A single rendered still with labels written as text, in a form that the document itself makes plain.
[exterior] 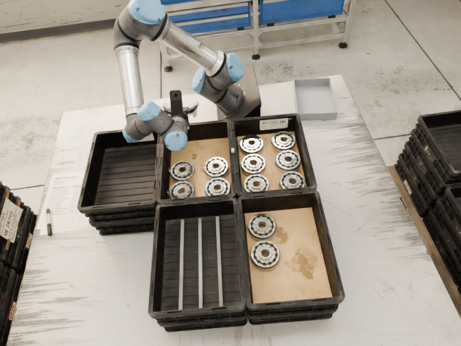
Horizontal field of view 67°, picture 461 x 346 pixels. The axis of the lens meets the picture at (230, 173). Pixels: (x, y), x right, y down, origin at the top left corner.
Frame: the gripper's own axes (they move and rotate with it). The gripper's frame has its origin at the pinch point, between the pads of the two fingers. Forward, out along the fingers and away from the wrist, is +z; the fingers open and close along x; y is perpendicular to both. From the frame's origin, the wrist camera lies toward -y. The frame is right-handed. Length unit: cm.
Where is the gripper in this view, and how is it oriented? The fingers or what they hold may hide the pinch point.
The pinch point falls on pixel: (180, 101)
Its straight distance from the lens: 153.4
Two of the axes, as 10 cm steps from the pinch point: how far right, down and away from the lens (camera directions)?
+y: 0.1, 8.5, 5.3
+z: -0.7, -5.3, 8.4
